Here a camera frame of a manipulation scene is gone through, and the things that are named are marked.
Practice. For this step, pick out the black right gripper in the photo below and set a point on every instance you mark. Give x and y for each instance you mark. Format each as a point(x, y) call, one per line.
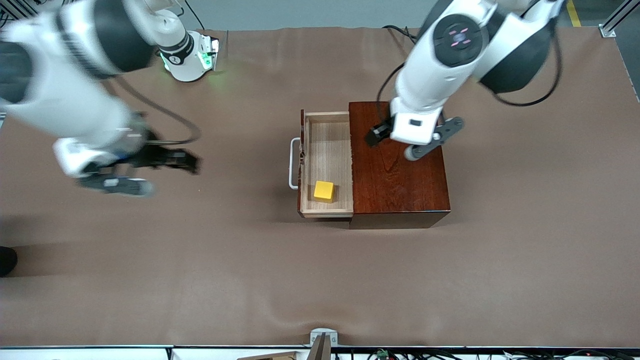
point(151, 154)

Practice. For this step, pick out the light wood drawer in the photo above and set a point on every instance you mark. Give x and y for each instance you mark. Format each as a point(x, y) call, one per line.
point(327, 150)

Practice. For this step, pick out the yellow block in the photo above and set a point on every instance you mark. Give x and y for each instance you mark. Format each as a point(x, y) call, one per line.
point(323, 191)

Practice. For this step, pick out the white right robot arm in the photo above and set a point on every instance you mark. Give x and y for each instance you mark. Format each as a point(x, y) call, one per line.
point(65, 95)

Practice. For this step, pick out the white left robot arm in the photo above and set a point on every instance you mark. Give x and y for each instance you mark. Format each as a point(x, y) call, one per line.
point(450, 75)

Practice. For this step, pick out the dark wooden drawer cabinet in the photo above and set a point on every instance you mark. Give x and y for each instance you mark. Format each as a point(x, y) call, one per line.
point(400, 190)

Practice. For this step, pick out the silver base connector plate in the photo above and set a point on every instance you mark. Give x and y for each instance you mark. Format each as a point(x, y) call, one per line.
point(209, 55)

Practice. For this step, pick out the brown table cover sheet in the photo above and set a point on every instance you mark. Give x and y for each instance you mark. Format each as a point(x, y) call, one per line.
point(250, 275)

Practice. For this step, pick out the black rounded object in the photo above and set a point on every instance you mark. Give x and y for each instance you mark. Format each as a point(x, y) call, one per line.
point(6, 261)

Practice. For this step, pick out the tan board piece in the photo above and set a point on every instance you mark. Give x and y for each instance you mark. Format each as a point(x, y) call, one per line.
point(275, 356)

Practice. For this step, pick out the small green connector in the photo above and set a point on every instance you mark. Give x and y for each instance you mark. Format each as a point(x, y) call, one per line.
point(382, 354)

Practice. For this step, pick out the grey metal camera bracket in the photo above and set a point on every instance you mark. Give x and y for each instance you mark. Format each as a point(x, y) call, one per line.
point(325, 331)

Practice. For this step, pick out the aluminium frame with black bars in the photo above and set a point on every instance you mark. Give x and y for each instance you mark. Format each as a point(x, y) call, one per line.
point(12, 12)

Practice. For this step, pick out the aluminium profile post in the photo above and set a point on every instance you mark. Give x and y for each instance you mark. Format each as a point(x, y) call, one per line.
point(617, 17)

